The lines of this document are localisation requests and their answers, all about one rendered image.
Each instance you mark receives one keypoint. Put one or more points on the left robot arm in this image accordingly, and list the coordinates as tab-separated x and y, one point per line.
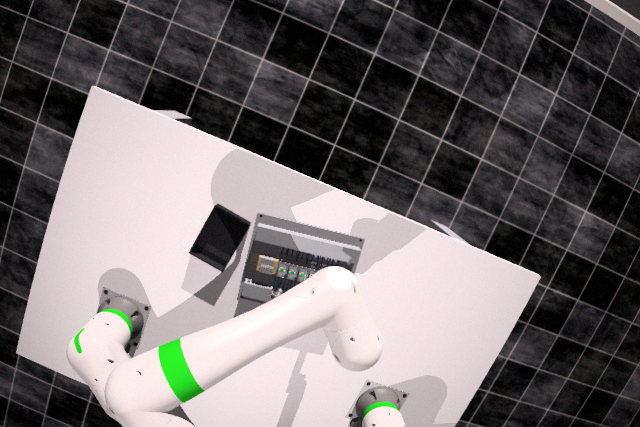
146	391

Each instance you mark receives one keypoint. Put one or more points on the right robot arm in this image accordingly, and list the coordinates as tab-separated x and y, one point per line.
378	407

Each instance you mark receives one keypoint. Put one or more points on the grey relay panel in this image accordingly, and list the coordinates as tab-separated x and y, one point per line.
344	248

